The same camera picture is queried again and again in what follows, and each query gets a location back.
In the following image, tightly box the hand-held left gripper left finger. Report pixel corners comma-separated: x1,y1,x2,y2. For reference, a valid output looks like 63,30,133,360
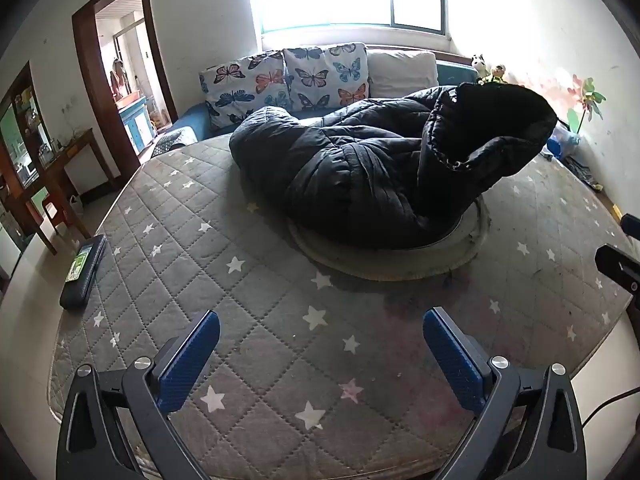
56,310,221,480

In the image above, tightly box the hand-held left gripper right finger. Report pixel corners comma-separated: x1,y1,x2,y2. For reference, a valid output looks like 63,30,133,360
422,306,587,480

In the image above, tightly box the black puffer jacket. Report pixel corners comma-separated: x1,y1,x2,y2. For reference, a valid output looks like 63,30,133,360
229,81,558,251

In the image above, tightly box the grey quilted star mat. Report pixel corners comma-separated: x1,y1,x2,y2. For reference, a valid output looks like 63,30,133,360
47,132,633,476

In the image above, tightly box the blue bag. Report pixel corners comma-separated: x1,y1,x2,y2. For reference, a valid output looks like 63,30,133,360
546,125,581,161

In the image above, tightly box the round beige rug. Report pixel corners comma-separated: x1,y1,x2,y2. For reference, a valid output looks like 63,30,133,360
286,195,491,281

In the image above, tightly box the colourful pinwheel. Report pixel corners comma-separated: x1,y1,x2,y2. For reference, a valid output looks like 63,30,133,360
567,75,607,133

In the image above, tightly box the black case with green label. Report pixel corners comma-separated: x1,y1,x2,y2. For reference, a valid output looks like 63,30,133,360
60,234,108,311

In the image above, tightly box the grey patterned cushion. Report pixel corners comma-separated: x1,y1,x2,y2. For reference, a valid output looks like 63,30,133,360
152,127,198,158

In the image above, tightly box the blue sofa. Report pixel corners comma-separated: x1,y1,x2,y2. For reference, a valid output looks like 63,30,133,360
159,57,481,158

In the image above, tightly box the blue cabinet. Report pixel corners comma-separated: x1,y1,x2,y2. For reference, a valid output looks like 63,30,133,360
119,94,156,151

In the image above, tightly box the wooden table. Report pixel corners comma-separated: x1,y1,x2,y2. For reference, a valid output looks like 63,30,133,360
0,128,121,256

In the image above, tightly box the white pillow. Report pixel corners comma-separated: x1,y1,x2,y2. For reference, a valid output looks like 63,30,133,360
366,49,440,100

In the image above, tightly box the butterfly print pillow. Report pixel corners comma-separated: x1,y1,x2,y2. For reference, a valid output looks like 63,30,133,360
199,51,292,131
282,42,371,113

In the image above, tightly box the wooden display cabinet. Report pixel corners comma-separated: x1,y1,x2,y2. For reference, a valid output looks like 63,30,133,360
0,62,56,201

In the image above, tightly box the black cable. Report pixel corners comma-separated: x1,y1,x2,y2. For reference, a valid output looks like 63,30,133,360
582,390,640,428

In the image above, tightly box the brown wooden door frame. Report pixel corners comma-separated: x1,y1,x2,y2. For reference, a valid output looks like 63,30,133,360
72,0,178,163

